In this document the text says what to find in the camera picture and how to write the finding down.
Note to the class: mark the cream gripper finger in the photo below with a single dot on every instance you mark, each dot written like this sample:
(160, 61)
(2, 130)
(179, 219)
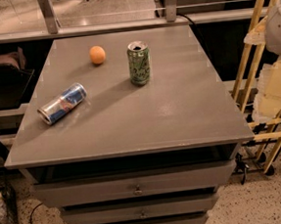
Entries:
(267, 102)
(256, 35)

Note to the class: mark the green soda can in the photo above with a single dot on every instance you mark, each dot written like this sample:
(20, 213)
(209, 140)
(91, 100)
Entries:
(138, 62)

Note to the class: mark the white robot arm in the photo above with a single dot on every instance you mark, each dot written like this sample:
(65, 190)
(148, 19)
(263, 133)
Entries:
(272, 35)

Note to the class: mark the blue silver energy drink can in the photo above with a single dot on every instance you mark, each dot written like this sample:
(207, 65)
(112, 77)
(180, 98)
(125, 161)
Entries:
(63, 104)

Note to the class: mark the grey drawer cabinet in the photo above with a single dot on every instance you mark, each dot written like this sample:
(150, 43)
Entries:
(183, 116)

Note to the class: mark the middle grey drawer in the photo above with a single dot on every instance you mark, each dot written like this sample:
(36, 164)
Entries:
(140, 210)

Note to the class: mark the orange fruit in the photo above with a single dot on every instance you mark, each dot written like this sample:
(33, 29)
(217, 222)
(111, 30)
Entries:
(97, 55)

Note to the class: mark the top grey drawer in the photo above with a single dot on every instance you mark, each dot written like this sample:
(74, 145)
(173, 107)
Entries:
(135, 184)

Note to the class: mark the dark chair with cushion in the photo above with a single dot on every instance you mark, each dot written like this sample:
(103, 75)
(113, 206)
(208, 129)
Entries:
(14, 79)

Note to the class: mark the yellow wooden frame rack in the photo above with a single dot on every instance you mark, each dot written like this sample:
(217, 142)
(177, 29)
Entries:
(260, 66)

